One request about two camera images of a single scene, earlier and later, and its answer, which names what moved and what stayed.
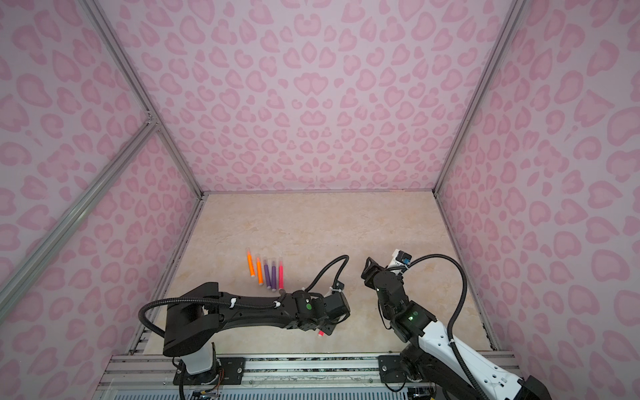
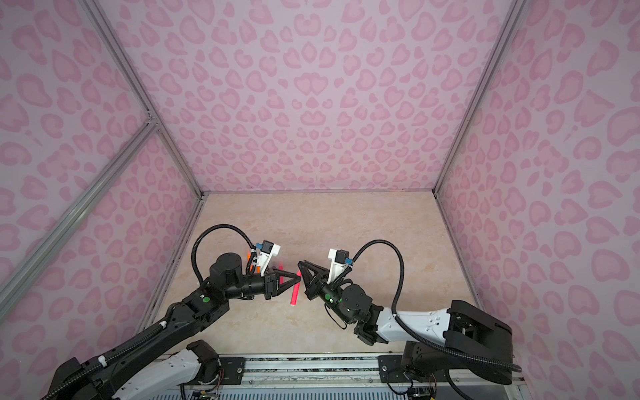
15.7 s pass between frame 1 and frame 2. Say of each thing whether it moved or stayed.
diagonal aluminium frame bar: stayed
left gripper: moved
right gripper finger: moved
